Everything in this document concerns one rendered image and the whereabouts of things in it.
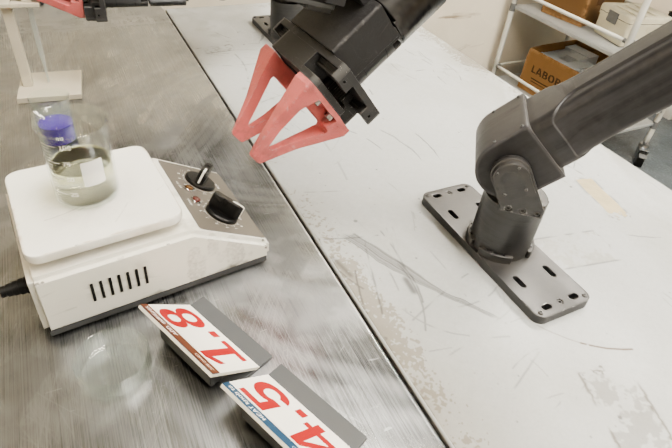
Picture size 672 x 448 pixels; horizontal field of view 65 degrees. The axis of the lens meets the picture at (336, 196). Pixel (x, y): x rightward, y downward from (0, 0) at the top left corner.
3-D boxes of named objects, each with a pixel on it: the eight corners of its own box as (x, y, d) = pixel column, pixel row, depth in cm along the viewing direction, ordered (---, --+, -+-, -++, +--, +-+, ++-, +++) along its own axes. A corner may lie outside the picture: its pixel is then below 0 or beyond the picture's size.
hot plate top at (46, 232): (144, 150, 52) (142, 142, 51) (187, 221, 44) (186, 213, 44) (5, 181, 46) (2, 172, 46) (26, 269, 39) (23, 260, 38)
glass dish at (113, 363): (151, 398, 40) (147, 381, 39) (72, 408, 39) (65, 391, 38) (154, 338, 44) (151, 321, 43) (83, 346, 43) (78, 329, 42)
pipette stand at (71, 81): (82, 74, 80) (63, -14, 72) (82, 99, 74) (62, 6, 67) (22, 78, 78) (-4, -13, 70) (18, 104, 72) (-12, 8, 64)
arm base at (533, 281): (567, 266, 44) (624, 245, 47) (432, 143, 58) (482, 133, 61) (536, 327, 49) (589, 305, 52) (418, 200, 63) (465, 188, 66)
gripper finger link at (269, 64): (236, 146, 40) (326, 58, 39) (201, 102, 44) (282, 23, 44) (284, 188, 45) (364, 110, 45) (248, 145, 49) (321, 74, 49)
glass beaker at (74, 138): (136, 187, 47) (122, 105, 42) (95, 223, 42) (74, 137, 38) (77, 170, 48) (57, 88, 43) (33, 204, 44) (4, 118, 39)
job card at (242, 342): (203, 298, 48) (200, 266, 46) (272, 358, 44) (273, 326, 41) (144, 338, 44) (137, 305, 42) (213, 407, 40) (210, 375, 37)
